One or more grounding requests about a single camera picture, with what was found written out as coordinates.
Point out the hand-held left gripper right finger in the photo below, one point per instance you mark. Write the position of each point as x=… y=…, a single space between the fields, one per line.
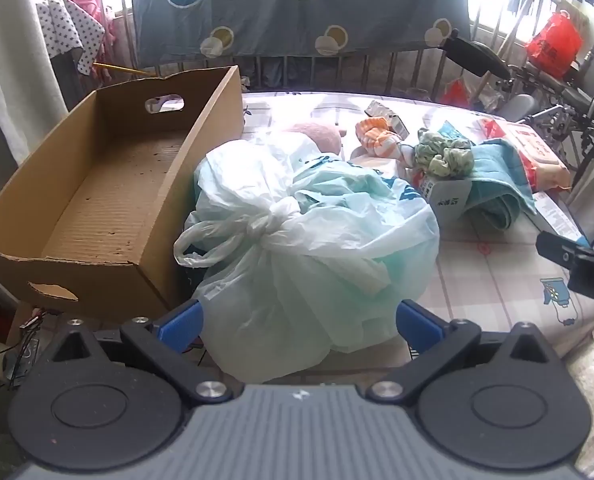
x=417 y=321

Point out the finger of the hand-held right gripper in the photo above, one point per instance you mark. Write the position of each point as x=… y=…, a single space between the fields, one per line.
x=557 y=247

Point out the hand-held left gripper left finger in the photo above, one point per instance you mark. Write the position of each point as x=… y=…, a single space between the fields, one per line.
x=182 y=317

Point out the teal towel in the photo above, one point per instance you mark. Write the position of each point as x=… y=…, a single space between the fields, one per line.
x=497 y=180

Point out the white plastic bag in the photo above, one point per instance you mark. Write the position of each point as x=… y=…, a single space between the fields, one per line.
x=302 y=260

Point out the brown cardboard box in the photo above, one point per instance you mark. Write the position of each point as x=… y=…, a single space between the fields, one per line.
x=102 y=200

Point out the green scrunchie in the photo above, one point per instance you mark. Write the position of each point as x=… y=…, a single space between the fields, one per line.
x=442 y=157

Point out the orange striped sock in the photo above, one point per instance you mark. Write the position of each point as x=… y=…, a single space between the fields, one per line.
x=377 y=140

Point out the pink plush toy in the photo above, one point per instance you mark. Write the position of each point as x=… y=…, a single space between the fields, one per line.
x=322 y=135

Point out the gold tissue pack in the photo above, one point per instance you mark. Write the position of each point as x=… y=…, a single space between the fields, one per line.
x=384 y=112

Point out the pink wet wipes pack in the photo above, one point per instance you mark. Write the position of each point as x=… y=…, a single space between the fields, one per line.
x=537 y=155

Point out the white yogurt cup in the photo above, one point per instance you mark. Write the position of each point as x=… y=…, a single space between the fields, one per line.
x=447 y=200

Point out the blue and white packet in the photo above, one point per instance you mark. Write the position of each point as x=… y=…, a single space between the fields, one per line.
x=452 y=130

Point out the small red plastic bag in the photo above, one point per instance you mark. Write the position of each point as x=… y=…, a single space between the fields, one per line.
x=457 y=94

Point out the large red plastic bag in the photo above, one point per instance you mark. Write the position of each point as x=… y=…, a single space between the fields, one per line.
x=552 y=45

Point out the wheelchair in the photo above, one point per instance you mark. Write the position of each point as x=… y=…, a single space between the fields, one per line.
x=477 y=55

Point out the yellow stick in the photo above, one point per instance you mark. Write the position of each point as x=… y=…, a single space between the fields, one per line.
x=122 y=69

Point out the white curtain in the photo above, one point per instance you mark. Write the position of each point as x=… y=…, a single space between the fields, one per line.
x=17 y=85

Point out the grey sheet with circles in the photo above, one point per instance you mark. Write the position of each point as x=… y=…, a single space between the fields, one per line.
x=257 y=20

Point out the star print cloth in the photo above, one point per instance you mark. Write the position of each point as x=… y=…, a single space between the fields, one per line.
x=62 y=30

